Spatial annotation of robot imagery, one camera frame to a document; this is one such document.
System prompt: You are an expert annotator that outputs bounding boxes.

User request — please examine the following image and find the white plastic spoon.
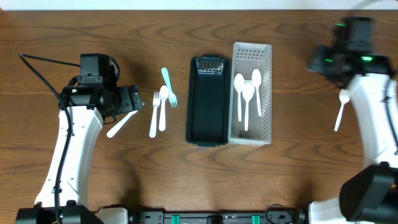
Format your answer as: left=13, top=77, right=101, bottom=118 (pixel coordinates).
left=334, top=89, right=350, bottom=132
left=252, top=69, right=262, bottom=116
left=234, top=73, right=244, bottom=121
left=159, top=85, right=169, bottom=131
left=243, top=82, right=254, bottom=131

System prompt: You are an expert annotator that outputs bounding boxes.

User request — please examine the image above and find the white plastic fork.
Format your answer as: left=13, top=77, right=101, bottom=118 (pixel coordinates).
left=149, top=91, right=160, bottom=138
left=106, top=111, right=137, bottom=138

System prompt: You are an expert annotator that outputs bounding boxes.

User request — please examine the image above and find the light blue plastic fork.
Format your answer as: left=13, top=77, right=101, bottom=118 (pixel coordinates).
left=161, top=67, right=178, bottom=107

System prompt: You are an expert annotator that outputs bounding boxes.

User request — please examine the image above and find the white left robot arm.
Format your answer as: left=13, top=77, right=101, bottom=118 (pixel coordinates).
left=16, top=85, right=142, bottom=223

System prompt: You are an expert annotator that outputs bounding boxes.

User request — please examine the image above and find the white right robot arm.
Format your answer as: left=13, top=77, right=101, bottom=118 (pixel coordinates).
left=308, top=45, right=397, bottom=223

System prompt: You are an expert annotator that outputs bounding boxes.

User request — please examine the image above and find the black plastic basket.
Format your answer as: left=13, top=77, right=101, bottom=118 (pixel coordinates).
left=185, top=54, right=231, bottom=147

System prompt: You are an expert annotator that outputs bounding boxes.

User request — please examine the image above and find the clear plastic basket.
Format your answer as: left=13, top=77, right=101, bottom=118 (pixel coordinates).
left=228, top=42, right=272, bottom=146

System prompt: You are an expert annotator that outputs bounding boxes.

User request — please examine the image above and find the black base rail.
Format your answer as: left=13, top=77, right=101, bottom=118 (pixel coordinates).
left=127, top=209, right=309, bottom=224

